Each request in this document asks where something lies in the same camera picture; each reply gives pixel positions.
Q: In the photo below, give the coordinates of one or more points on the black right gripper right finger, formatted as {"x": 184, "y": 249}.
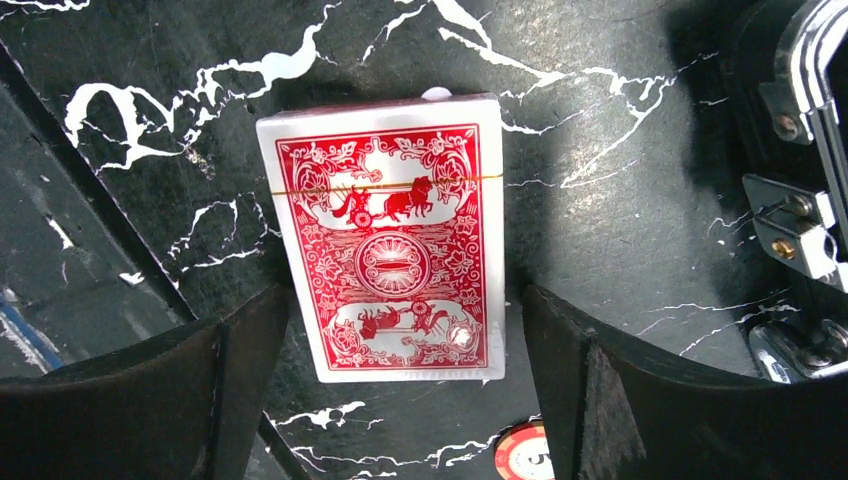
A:
{"x": 617, "y": 407}

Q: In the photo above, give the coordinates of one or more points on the red white poker chip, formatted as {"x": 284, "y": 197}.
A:
{"x": 522, "y": 453}

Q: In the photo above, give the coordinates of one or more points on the red playing card deck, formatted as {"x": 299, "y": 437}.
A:
{"x": 392, "y": 219}

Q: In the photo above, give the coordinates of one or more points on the black poker chip case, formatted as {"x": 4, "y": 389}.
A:
{"x": 784, "y": 66}

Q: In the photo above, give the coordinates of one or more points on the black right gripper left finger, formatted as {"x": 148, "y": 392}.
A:
{"x": 184, "y": 404}

